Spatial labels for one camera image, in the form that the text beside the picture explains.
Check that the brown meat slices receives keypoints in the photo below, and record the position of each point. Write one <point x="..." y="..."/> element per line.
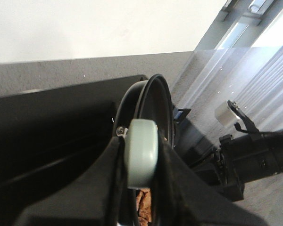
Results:
<point x="143" y="206"/>

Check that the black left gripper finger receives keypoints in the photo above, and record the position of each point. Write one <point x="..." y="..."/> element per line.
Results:
<point x="79" y="184"/>

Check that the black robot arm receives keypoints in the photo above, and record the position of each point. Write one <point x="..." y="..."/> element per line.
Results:
<point x="67" y="172"/>

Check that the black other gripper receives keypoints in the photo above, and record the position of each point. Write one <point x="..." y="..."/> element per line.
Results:
<point x="181" y="198"/>

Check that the black glass gas stove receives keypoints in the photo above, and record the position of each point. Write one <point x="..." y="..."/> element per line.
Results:
<point x="39" y="126"/>

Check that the right black burner with grate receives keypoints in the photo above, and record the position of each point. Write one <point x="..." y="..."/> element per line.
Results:
<point x="179" y="114"/>

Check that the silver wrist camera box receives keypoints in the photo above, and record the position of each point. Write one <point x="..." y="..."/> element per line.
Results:
<point x="225" y="115"/>

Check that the black frying pan mint handle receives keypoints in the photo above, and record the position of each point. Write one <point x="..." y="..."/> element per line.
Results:
<point x="144" y="116"/>

